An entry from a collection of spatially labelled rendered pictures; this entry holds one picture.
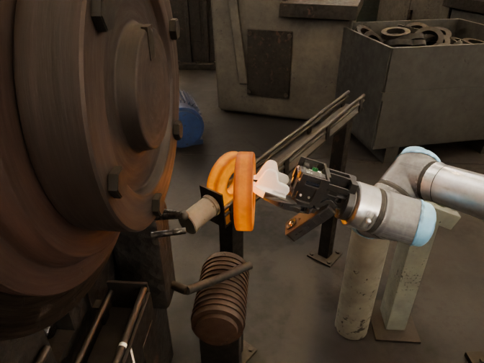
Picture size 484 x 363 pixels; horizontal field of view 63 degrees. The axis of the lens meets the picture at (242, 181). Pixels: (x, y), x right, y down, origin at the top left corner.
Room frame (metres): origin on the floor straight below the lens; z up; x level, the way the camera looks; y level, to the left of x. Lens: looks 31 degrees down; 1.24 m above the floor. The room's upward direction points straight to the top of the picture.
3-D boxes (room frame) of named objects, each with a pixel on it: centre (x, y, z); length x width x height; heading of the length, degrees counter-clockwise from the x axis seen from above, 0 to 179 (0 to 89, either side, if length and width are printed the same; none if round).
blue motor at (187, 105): (2.66, 0.46, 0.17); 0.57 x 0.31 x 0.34; 16
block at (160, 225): (0.62, 0.21, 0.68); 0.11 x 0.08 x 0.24; 86
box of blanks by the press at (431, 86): (2.74, -1.25, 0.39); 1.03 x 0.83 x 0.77; 101
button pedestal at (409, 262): (1.01, -0.57, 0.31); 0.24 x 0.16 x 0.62; 176
